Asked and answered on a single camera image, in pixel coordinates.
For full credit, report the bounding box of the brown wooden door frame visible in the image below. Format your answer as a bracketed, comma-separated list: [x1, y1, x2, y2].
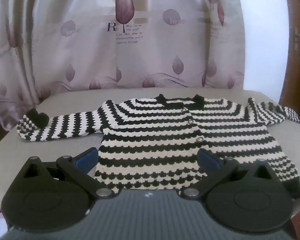
[277, 0, 300, 129]

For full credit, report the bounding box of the black white striped knitted sweater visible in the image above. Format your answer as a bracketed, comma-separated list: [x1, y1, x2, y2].
[16, 94, 300, 198]

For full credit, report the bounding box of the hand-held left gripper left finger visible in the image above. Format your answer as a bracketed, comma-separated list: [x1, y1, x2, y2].
[20, 147, 116, 199]

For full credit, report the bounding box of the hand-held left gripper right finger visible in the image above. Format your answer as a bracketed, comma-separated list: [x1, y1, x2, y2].
[180, 147, 275, 199]

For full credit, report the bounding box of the leaf print curtain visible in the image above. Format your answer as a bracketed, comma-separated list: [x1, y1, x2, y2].
[0, 0, 246, 107]

